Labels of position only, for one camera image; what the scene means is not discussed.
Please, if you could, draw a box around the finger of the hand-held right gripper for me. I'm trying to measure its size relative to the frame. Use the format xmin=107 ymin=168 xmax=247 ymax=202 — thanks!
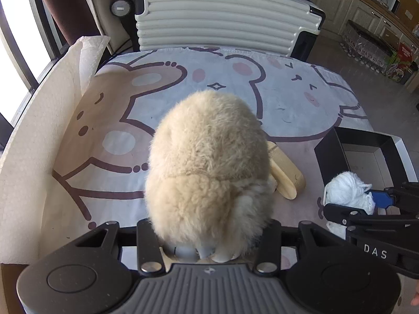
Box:
xmin=322 ymin=203 xmax=419 ymax=233
xmin=372 ymin=182 xmax=419 ymax=210

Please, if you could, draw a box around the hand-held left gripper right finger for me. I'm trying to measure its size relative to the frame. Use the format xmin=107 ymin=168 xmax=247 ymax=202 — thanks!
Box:
xmin=253 ymin=220 xmax=351 ymax=273

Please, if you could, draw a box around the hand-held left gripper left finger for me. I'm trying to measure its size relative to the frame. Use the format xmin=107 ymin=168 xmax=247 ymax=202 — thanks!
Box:
xmin=74 ymin=218 xmax=166 ymax=275

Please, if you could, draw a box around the black cardboard box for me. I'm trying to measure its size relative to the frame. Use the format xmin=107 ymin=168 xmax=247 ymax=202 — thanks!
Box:
xmin=314 ymin=127 xmax=410 ymax=190

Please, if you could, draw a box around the beige plush rabbit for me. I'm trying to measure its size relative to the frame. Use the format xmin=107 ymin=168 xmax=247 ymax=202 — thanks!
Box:
xmin=144 ymin=89 xmax=274 ymax=263

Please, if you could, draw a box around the white cardboard box lid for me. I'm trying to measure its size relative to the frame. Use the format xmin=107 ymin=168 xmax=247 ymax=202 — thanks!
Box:
xmin=391 ymin=136 xmax=419 ymax=184

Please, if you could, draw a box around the green printed carton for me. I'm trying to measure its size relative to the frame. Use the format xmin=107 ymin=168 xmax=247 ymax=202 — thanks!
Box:
xmin=386 ymin=42 xmax=419 ymax=84

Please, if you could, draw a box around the printed bear blanket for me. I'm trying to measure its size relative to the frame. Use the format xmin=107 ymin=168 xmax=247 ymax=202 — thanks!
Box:
xmin=52 ymin=46 xmax=374 ymax=265

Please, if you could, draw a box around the pack of water bottles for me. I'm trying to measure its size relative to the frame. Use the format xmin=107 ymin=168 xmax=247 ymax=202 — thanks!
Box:
xmin=340 ymin=20 xmax=398 ymax=74

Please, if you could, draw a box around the white ribbed suitcase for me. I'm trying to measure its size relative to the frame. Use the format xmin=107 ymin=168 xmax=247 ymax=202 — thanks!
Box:
xmin=109 ymin=0 xmax=326 ymax=62

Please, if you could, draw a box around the brown curtain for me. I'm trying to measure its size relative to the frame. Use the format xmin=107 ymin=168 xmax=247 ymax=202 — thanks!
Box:
xmin=31 ymin=0 xmax=102 ymax=46

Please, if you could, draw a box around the dark window railing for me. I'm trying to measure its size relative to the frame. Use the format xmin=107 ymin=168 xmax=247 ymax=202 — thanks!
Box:
xmin=0 ymin=0 xmax=66 ymax=151

